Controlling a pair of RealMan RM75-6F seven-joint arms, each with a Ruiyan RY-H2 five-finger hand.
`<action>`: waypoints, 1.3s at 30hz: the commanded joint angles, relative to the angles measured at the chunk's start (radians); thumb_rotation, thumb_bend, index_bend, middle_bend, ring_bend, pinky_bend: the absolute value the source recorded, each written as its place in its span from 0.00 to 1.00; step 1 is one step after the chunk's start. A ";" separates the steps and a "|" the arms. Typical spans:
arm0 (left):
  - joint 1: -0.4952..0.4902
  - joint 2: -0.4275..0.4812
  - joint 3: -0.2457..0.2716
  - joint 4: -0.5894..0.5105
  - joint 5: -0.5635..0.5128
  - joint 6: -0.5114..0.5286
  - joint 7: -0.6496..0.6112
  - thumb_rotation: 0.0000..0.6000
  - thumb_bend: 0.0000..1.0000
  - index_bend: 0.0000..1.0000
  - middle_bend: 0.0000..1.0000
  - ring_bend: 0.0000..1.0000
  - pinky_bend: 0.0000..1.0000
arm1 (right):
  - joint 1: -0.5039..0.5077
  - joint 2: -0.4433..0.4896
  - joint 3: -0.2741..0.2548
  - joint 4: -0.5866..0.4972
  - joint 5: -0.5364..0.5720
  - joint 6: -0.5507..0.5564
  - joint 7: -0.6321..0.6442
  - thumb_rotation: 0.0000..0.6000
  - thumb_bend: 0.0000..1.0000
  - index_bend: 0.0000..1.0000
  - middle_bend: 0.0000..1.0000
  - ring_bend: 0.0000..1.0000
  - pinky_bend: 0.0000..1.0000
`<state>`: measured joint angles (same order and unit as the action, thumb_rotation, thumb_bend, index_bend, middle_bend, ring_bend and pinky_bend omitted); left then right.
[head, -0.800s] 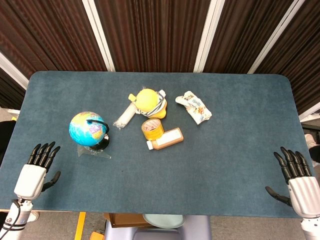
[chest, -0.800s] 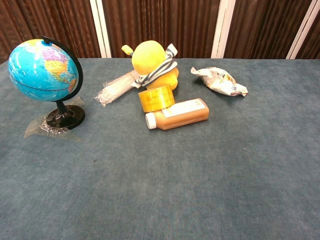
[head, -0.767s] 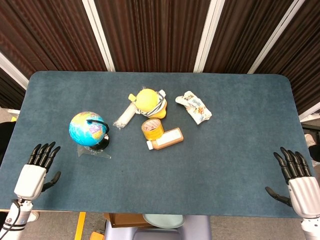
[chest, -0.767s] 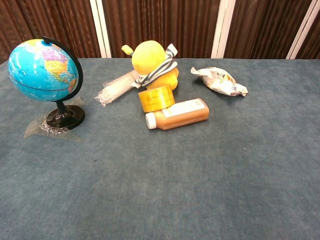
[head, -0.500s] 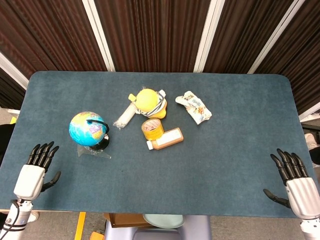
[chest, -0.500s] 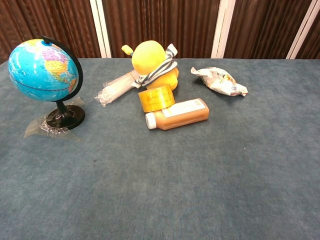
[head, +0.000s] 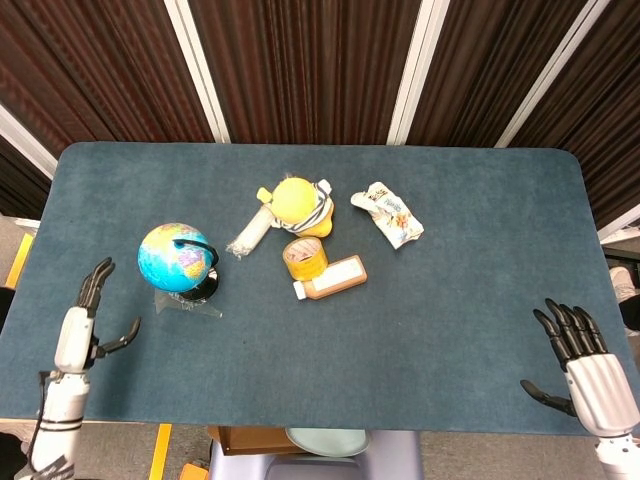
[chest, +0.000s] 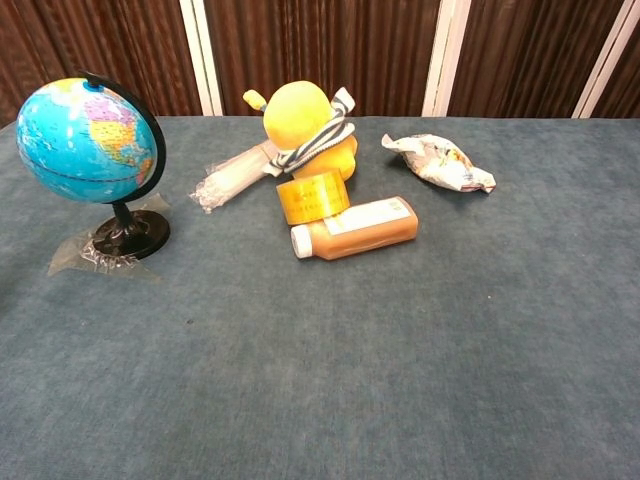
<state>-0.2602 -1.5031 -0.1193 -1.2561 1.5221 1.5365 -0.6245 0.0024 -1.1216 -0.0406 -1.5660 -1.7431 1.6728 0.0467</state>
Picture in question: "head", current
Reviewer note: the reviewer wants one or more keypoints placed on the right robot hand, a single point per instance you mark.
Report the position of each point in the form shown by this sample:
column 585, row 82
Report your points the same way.
column 595, row 385

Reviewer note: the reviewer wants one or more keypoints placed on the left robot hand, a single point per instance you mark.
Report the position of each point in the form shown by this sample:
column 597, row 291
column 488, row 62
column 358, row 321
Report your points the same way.
column 74, row 335

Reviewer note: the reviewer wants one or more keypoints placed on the small blue desk globe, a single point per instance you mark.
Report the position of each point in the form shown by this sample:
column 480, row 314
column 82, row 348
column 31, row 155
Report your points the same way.
column 177, row 261

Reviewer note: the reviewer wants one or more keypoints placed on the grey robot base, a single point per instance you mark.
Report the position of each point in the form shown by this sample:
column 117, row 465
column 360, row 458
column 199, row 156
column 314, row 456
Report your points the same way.
column 320, row 462

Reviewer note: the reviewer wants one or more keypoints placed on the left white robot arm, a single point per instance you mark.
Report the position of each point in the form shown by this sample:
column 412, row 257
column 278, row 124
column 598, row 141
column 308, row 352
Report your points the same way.
column 52, row 425

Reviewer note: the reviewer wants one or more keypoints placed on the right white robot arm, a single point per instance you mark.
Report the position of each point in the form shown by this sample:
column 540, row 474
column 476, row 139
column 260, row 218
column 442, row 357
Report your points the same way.
column 619, row 457

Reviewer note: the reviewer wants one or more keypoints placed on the white sneaker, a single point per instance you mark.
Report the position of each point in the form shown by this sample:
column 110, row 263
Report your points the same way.
column 623, row 282

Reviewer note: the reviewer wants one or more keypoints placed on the clear plastic sheet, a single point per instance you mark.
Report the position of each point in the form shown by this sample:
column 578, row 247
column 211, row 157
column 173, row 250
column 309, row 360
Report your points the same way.
column 192, row 305

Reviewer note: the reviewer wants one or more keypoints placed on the white plastic-wrapped roll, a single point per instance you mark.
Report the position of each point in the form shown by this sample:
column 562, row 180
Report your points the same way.
column 251, row 232

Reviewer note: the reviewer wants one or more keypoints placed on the brown cardboard box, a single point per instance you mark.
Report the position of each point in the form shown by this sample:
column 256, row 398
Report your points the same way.
column 250, row 440

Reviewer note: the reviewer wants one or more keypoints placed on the yellow packing tape roll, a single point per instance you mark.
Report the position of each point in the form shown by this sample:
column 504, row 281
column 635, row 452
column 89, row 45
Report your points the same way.
column 304, row 257

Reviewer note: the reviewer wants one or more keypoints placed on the blue felt table mat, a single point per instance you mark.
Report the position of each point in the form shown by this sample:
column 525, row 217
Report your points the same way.
column 320, row 340

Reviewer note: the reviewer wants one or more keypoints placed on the yellow plush duck toy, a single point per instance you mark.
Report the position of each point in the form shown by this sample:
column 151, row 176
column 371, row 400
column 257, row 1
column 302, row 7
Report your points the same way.
column 300, row 206

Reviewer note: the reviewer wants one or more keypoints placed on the brown medicine bottle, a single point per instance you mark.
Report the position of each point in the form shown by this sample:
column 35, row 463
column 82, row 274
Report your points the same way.
column 332, row 277

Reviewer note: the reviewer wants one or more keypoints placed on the crumpled white snack bag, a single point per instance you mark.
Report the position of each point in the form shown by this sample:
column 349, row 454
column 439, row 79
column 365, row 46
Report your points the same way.
column 387, row 212

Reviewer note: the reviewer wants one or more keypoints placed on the light green round plate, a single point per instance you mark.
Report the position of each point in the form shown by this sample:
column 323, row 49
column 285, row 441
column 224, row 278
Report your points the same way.
column 327, row 440

